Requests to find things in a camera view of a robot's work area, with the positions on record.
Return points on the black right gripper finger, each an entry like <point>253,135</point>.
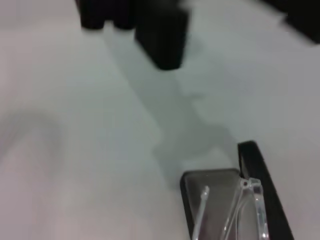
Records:
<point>302,17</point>
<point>162,37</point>

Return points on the black glasses case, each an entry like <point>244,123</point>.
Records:
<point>220,190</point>

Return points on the clear white glasses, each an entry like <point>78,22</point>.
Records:
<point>258,200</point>

